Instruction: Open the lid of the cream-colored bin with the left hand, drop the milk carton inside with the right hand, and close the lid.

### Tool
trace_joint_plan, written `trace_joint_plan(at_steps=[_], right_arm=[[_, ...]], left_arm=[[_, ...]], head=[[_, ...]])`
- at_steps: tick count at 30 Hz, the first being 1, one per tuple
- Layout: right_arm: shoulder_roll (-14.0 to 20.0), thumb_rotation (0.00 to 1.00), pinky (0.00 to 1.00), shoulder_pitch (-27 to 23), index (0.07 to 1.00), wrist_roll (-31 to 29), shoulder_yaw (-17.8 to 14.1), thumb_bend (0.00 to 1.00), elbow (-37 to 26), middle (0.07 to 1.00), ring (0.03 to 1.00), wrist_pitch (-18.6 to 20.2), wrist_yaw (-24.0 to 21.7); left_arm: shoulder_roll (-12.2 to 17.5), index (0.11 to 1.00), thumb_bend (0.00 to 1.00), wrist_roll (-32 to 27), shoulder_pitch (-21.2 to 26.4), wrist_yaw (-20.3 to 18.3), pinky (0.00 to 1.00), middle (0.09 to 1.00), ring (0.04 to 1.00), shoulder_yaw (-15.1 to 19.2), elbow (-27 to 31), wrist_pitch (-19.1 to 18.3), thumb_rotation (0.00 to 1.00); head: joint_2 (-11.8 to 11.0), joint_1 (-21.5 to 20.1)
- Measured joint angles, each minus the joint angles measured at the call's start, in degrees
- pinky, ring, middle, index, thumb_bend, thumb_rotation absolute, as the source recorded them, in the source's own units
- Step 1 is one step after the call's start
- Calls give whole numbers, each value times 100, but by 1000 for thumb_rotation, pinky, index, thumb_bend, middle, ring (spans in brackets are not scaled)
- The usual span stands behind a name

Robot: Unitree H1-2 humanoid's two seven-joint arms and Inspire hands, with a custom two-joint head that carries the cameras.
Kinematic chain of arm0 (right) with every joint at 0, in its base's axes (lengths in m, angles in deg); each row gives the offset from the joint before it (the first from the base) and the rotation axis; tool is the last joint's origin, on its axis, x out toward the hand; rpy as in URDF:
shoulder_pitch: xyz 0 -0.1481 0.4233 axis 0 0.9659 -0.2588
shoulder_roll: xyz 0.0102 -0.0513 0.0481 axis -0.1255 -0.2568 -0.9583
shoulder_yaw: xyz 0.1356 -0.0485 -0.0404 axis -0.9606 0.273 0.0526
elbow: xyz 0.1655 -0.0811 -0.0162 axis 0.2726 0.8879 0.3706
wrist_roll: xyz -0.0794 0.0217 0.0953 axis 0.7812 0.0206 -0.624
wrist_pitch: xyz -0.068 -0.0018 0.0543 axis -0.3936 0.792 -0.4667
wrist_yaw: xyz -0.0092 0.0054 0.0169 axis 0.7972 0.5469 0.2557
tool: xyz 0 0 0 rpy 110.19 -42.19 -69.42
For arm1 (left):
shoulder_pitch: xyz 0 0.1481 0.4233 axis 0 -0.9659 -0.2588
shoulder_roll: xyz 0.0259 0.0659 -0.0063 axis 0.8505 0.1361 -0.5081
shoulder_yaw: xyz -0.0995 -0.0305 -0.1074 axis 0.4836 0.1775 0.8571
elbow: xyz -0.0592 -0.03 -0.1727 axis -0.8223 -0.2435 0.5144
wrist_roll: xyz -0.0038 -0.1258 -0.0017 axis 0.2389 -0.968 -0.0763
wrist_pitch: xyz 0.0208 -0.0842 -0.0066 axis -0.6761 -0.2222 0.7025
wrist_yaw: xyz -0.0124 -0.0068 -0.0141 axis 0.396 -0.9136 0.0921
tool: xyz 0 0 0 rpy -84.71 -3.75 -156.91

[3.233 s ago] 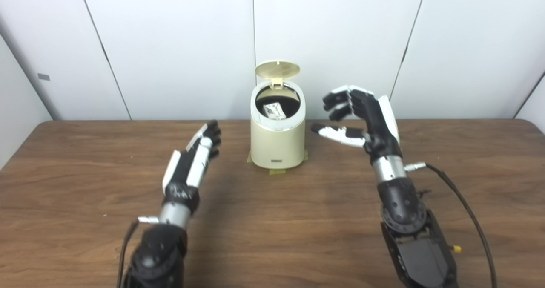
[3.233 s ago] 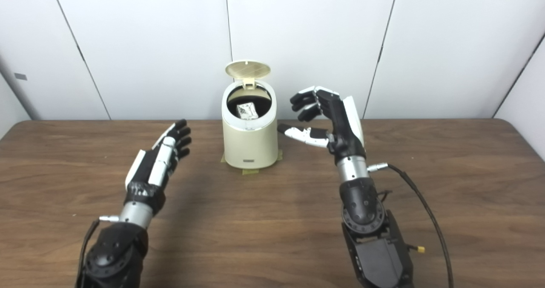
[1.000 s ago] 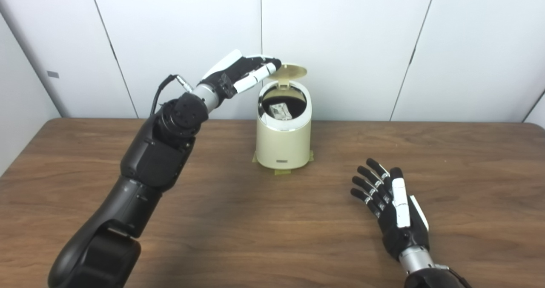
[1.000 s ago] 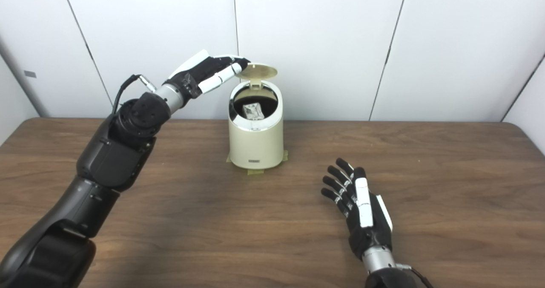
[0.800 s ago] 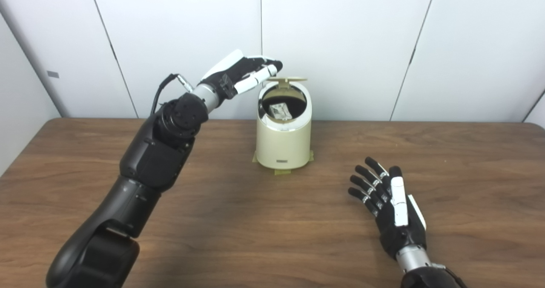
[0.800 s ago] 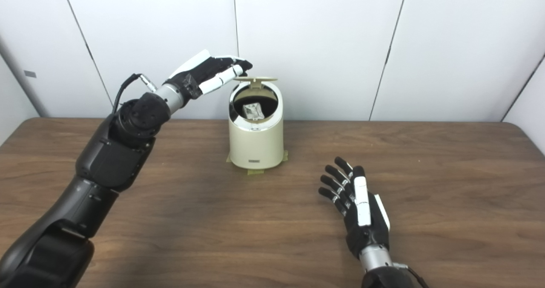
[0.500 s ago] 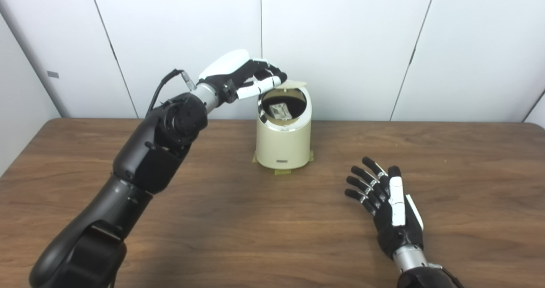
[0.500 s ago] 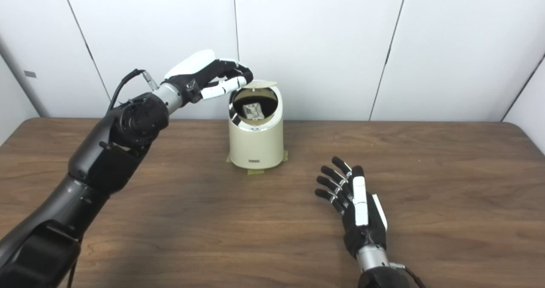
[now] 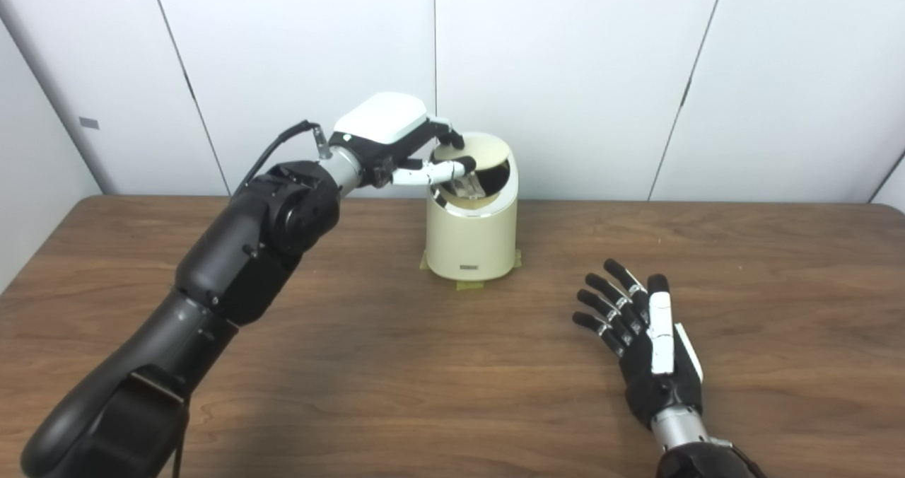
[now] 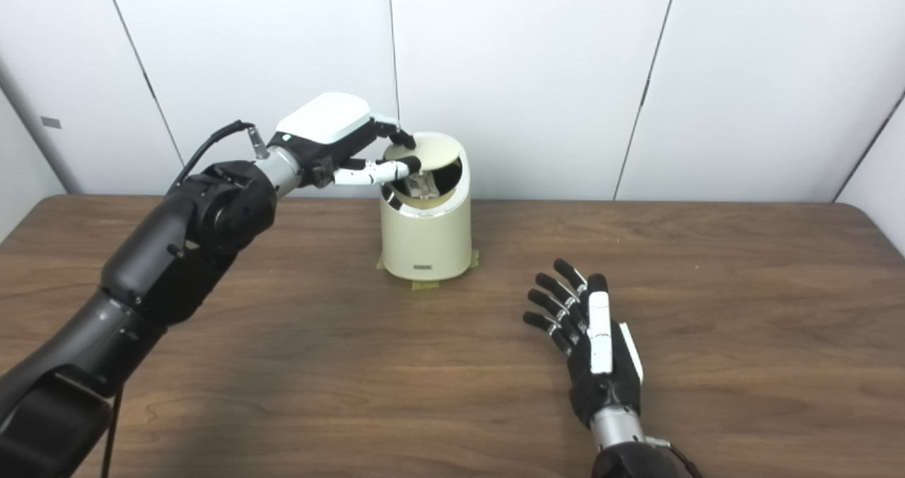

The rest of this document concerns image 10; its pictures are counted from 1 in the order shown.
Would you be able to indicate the small gray wall label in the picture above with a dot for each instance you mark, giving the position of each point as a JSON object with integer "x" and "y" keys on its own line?
{"x": 50, "y": 121}

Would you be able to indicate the white green milk carton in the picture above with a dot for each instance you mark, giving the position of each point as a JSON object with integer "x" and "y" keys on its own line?
{"x": 422, "y": 187}

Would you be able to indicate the cream round bin lid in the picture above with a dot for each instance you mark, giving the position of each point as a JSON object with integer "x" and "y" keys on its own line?
{"x": 438, "y": 149}

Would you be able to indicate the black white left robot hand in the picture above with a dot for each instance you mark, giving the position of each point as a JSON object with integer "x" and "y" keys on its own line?
{"x": 325, "y": 121}

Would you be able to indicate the cream-colored bin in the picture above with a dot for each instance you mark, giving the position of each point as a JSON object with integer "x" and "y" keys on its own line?
{"x": 424, "y": 241}

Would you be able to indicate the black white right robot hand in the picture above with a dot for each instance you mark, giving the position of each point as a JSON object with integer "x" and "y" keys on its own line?
{"x": 608, "y": 386}

